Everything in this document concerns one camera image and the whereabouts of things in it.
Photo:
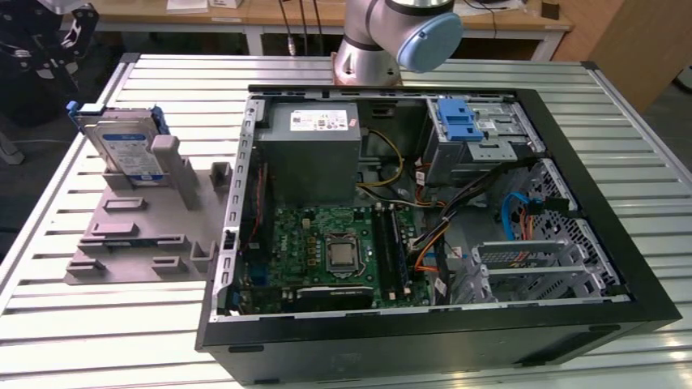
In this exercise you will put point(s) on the wooden desk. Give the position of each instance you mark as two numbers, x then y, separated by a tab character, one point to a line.
162	18

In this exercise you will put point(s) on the black RAM slot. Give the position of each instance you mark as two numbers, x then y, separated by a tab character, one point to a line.
384	251

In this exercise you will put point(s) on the black CPU socket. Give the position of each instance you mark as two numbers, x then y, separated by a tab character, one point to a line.
339	236

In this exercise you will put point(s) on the black PC case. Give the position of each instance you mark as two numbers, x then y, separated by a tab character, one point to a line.
379	356

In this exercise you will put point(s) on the small brown box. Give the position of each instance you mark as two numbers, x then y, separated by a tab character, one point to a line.
551	11

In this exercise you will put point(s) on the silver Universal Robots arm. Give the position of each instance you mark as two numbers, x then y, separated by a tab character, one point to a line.
367	61

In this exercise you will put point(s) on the grey power supply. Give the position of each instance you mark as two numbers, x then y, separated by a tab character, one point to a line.
308	170

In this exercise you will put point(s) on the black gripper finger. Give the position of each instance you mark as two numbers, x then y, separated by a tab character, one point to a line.
84	28

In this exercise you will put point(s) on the silver CPU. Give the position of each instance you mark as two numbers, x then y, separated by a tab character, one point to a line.
344	255

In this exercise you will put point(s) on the wooden cabinet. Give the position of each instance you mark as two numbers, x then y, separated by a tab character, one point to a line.
638	40

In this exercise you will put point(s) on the black graphics card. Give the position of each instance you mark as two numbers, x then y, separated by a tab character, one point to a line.
330	297

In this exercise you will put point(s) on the green motherboard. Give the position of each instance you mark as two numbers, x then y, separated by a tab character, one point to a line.
303	251

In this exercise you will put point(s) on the grey desk foot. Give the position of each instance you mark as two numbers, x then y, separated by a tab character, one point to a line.
11	152

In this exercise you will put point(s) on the white box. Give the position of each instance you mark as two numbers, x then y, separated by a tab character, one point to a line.
187	5

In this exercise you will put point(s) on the dark RAM stick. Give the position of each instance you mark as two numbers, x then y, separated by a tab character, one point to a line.
130	243

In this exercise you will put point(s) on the hard disk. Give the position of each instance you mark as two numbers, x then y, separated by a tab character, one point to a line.
127	154

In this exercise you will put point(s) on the metal optical drive cage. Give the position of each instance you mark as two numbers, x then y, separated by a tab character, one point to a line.
487	152

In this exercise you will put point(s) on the blue drive latch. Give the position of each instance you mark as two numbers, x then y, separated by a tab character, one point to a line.
456	121

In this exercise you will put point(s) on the metal disk bay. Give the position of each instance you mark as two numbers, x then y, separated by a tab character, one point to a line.
535	270

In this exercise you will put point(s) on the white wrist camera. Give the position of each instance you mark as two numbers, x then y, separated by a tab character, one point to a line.
64	5

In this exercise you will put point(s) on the grey parts rack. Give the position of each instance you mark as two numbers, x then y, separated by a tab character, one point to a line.
156	227

